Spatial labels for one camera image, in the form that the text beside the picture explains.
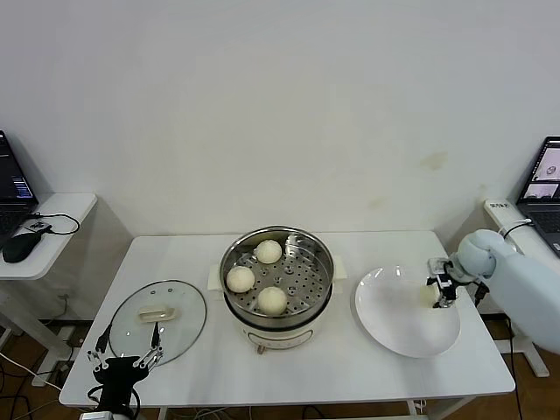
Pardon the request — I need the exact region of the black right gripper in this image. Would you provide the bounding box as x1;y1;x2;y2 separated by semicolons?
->
426;257;466;310

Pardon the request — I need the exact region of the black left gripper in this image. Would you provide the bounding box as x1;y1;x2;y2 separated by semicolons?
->
86;321;167;412

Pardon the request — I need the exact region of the white steamed baozi bun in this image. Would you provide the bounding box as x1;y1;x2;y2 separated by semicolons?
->
226;265;256;294
256;286;289;317
255;239;284;265
418;283;441;307

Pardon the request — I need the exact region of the round glass pot lid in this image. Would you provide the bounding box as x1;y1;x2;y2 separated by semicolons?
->
108;280;207;368

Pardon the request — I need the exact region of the stainless steel steamer basket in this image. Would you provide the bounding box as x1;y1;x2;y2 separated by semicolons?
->
219;225;334;328

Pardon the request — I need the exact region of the white round plate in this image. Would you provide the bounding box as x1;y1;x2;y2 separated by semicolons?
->
353;266;462;359

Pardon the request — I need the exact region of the white side table with label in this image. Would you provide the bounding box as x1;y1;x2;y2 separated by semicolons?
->
482;199;560;380

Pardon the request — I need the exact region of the white side table with mouse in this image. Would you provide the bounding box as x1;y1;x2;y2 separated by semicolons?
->
0;192;98;389

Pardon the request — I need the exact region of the black computer mouse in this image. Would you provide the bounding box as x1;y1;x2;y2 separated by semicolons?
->
2;231;45;264

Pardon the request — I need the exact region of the white electric cooker base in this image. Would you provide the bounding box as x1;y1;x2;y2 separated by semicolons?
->
206;255;350;355

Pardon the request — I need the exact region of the black laptop with dark screen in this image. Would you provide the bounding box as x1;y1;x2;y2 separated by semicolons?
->
0;129;40;251

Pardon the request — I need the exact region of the white flat cable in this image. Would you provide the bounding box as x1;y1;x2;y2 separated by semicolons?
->
497;220;534;241

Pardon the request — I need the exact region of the white floor cable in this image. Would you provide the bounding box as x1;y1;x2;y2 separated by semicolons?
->
0;352;65;392

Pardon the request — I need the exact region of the thin black looped cable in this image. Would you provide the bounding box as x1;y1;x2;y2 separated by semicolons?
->
26;212;81;237

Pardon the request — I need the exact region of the grey laptop with camera views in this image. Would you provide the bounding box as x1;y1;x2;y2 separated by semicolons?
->
514;136;560;258

